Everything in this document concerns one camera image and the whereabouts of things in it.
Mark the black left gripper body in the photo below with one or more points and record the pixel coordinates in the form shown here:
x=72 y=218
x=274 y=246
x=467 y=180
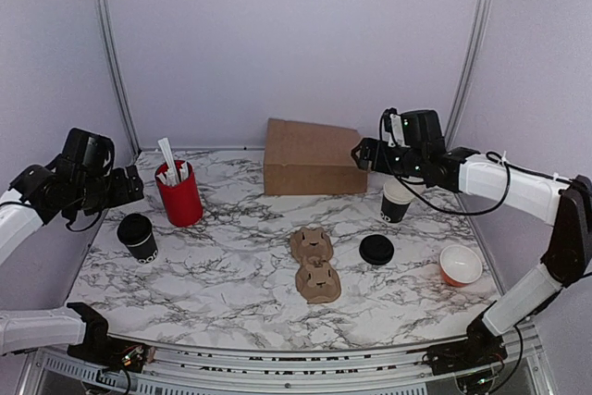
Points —
x=119 y=194

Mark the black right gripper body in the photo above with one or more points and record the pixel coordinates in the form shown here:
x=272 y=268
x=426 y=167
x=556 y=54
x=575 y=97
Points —
x=409 y=164

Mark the black paper coffee cup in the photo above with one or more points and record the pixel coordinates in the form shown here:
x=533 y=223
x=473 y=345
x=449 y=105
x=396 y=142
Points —
x=146 y=252
x=395 y=201

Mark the black plastic cup lid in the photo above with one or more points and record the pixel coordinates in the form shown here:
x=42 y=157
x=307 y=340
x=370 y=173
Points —
x=134 y=229
x=376 y=249

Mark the brown cardboard box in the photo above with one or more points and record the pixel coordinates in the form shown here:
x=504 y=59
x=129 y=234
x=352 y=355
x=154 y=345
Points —
x=311 y=159

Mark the brown pulp cup carrier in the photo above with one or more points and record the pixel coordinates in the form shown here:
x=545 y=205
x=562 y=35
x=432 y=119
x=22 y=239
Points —
x=316 y=280

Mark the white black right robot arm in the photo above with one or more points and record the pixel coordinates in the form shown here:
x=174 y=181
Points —
x=517 y=238

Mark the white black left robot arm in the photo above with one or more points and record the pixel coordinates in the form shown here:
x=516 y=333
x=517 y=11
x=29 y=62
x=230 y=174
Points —
x=33 y=199

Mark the red cylindrical container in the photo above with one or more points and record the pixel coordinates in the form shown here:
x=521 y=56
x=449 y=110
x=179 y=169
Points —
x=182 y=202

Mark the orange white bowl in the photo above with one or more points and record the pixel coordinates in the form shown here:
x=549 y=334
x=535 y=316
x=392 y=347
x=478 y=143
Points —
x=459 y=266

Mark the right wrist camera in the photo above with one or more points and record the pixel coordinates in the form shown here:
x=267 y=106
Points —
x=418 y=129

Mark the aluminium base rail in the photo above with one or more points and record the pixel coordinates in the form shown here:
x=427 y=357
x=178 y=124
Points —
x=434 y=367

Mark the aluminium frame post right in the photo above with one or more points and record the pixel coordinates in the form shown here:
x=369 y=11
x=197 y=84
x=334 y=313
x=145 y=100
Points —
x=476 y=37

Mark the aluminium frame post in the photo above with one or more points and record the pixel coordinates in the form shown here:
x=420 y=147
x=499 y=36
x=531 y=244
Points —
x=115 y=73
x=476 y=37

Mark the aluminium frame post left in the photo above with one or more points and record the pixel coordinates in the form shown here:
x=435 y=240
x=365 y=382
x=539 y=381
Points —
x=115 y=73

